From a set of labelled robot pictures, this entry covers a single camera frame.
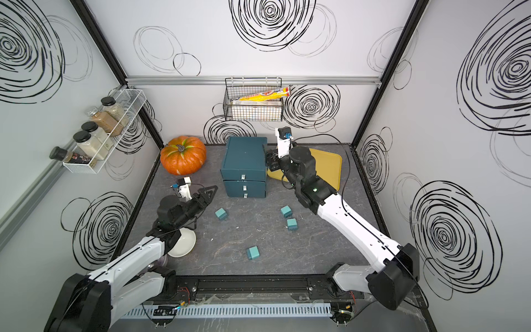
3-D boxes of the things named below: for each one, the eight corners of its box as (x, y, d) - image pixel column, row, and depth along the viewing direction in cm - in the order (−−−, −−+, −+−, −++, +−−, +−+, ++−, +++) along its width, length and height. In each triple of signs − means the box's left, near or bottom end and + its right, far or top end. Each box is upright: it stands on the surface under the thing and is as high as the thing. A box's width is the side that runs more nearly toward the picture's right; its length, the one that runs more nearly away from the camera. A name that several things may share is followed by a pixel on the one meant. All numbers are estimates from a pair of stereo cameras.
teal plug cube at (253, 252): (248, 261, 82) (247, 259, 80) (245, 250, 84) (245, 248, 83) (260, 257, 83) (260, 255, 81) (257, 247, 85) (257, 245, 84)
